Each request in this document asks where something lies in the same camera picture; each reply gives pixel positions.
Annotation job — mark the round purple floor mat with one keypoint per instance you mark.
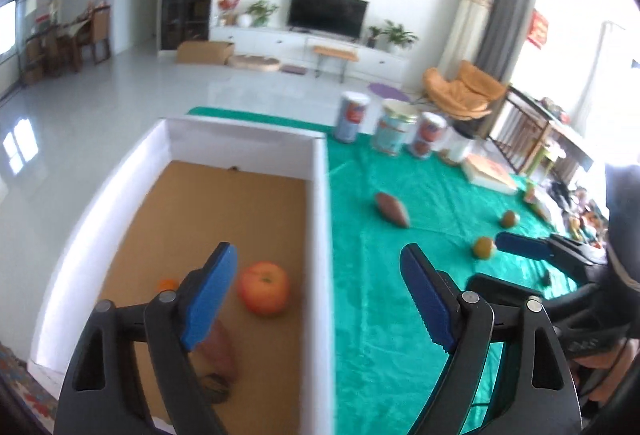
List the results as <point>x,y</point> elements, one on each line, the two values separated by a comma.
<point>387,91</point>

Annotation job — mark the white standing air conditioner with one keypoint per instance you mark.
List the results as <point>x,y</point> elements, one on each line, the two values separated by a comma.
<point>467,25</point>

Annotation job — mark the red apple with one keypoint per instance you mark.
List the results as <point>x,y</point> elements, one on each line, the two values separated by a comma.
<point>263,287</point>

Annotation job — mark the wooden dining table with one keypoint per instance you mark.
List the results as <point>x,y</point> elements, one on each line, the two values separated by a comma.
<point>55,47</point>

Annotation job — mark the small dark potted plant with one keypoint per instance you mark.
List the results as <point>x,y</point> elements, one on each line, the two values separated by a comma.
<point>373,36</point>

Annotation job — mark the black television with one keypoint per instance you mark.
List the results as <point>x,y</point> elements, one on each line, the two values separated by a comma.
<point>327,12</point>

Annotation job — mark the teal and gold tin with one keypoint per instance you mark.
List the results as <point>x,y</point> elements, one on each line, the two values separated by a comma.
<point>395,127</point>

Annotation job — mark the red flower arrangement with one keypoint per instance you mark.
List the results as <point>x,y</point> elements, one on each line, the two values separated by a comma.
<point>229,7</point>

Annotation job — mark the kiwi fruit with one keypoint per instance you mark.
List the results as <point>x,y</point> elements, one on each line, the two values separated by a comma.
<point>484,248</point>

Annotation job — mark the round beige floor cushion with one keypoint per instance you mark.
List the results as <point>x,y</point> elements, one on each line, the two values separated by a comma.
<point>252,63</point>

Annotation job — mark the wooden dining chair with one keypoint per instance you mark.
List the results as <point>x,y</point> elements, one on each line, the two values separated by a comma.
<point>99,32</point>

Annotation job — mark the small sweet potato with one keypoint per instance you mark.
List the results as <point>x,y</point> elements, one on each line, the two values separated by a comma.
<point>392,210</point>

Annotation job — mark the red wall hanging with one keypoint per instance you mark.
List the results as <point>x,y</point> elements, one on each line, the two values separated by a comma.
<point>538,29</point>

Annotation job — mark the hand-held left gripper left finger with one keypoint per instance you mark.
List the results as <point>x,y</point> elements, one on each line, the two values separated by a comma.
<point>210,295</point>

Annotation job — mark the green plant in white pot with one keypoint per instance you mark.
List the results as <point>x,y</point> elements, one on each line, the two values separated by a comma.
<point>260,12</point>

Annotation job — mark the large green potted plant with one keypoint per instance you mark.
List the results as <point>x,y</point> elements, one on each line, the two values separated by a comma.
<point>399,35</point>

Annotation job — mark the black bag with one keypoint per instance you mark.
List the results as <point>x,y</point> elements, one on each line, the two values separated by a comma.
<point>562,190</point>

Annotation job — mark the brown cardboard box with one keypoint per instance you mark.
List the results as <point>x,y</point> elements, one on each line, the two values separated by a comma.
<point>205,52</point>

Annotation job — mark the patterned floor rug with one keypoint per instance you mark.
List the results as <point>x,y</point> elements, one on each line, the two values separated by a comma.
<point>20,377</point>

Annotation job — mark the person's right hand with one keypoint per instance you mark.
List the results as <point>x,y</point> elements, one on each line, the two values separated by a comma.
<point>605,367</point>

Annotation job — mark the brown pear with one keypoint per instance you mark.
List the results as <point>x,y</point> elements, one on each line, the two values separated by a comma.
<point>510,218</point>

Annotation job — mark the basket of mixed fruit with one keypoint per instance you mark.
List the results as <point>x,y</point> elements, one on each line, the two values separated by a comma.
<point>585,222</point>

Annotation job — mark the large sweet potato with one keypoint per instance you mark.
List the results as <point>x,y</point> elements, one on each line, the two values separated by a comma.
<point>222,350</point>

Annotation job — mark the orange lounge chair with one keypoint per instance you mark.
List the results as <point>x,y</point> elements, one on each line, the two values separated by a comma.
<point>465,90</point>

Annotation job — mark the wooden railed crib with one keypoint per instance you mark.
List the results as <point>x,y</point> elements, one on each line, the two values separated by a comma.
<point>520,130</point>

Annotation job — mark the low wooden bench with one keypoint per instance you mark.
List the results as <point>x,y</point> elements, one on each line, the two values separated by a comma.
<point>335,52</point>

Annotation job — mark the grey curtain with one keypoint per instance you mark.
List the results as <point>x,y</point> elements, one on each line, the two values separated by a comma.
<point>510,15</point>

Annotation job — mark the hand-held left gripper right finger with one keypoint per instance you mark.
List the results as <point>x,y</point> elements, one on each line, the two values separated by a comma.
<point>430,305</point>

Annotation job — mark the dark wrinkled fruit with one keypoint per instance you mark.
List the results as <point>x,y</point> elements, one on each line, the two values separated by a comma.
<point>216,390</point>

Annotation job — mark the small tangerine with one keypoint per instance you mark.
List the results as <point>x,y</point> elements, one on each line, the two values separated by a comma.
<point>167,284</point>

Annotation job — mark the white cardboard box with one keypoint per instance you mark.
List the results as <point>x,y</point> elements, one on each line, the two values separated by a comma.
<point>250,195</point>

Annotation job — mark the white plastic snack bag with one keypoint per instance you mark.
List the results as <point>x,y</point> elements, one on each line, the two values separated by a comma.
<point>539,202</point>

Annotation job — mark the white and red tin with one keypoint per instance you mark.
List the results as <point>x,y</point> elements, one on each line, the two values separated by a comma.
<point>427,135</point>

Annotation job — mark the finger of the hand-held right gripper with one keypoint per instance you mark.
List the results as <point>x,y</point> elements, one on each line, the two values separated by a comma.
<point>520,244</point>
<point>510,286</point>

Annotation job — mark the green plastic stool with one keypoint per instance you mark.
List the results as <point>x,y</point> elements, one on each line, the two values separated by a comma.
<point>549,157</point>

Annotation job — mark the orange and white book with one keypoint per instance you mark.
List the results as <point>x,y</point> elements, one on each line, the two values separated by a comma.
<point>490,172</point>

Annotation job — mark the white television cabinet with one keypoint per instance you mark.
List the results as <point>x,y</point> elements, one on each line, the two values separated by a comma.
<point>265,40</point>

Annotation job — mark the green tablecloth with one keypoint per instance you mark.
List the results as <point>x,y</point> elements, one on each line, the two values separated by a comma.
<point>375,315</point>

